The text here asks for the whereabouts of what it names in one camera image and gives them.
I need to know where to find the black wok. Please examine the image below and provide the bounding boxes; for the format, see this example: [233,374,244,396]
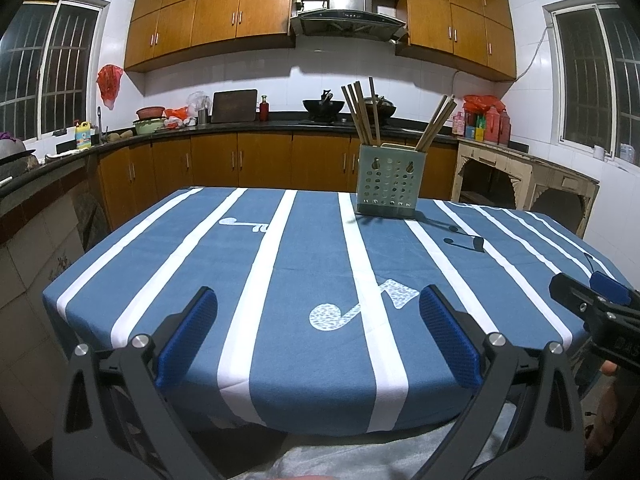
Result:
[302,89,347,122]

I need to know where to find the black pot with lid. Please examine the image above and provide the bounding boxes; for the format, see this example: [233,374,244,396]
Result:
[357,95,398,123]

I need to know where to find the wooden upper wall cabinets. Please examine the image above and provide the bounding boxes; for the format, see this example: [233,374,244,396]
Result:
[124,0,517,82]

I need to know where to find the green perforated utensil holder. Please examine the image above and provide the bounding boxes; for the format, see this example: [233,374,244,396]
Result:
[355,143,427,220]

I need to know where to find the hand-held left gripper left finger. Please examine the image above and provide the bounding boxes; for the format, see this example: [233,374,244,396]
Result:
[52,286,236,480]

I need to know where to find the black kitchen countertop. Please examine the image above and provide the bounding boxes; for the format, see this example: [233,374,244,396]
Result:
[0,112,528,211]

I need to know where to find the dark wooden cutting board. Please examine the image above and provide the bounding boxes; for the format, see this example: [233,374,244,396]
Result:
[211,89,258,123]

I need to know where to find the person's right hand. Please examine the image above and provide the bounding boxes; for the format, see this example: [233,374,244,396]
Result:
[585,360,621,456]

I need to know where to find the barred window with sink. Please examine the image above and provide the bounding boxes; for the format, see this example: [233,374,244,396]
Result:
[0,0,110,141]

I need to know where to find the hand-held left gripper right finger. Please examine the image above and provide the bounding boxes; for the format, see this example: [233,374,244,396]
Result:
[419,284,586,480]

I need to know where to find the wooden lower kitchen cabinets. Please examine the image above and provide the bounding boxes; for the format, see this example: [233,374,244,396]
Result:
[97,132,460,233]

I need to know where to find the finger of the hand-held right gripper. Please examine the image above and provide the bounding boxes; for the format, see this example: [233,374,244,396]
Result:
[549,272,608,320]
[589,271,632,306]

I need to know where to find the red plastic bag on hook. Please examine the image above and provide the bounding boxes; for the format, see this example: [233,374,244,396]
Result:
[97,64,124,110]

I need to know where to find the dark hanging cloth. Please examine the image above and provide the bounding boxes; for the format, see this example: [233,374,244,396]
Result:
[75,180,111,253]

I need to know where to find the blue white striped tablecloth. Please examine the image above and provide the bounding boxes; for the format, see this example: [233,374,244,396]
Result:
[42,186,626,436]

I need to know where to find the red plastic bag on bottles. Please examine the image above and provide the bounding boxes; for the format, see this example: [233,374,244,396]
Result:
[462,94,506,113]

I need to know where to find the gas stove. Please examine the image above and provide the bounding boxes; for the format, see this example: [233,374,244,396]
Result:
[299,117,401,127]

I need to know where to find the white plastic sheet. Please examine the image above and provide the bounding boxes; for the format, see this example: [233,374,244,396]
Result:
[270,400,516,480]

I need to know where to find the worn white side table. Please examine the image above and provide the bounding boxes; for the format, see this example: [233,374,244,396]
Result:
[451,137,600,238]

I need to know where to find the white wall cable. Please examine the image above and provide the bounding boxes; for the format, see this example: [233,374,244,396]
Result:
[440,25,551,116]

